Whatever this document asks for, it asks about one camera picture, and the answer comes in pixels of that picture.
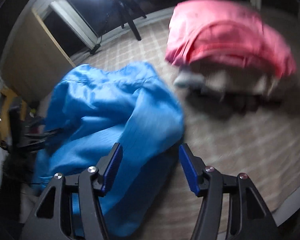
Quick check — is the plaid bed sheet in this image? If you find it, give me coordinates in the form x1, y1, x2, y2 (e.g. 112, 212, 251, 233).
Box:
34, 6, 300, 235

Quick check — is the pink folded garment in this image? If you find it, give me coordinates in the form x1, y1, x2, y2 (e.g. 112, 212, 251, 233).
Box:
165, 0, 296, 79

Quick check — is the tan wooden cabinet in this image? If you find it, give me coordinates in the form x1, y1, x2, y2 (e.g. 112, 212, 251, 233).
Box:
1, 10, 75, 102

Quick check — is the dark brown folded garment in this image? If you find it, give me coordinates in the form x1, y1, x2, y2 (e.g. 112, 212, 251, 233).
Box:
186, 89, 282, 120

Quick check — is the beige folded garment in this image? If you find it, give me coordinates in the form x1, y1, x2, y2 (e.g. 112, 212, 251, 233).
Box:
173, 61, 279, 96

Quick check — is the yellow wooden board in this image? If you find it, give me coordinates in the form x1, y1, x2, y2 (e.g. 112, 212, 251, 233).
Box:
0, 87, 18, 142

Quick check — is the black power adapter cable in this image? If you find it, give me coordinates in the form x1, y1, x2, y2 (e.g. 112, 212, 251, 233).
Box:
89, 17, 111, 55

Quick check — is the blue striped work jacket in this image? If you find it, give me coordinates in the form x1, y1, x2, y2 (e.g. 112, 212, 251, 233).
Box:
32, 61, 184, 238

